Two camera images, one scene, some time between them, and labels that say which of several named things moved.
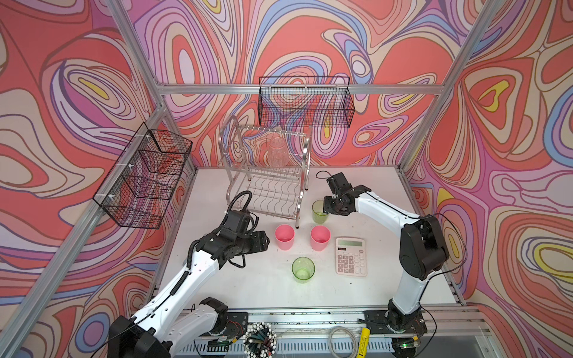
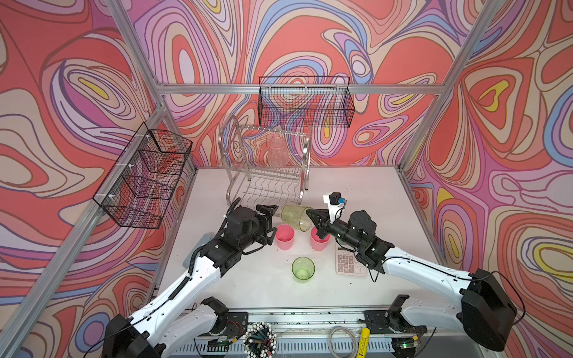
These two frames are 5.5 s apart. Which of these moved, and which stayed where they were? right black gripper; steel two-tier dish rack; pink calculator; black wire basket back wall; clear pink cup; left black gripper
Moved: right black gripper; left black gripper
Stayed: black wire basket back wall; clear pink cup; pink calculator; steel two-tier dish rack
